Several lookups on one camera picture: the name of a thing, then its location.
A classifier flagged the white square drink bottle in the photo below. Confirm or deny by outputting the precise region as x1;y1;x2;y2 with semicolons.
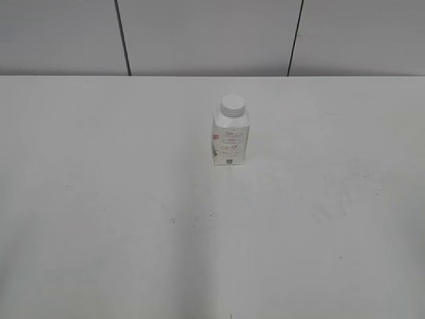
212;109;250;165

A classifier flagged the white round bottle cap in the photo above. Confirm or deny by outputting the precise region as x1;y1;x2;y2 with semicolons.
220;94;246;118

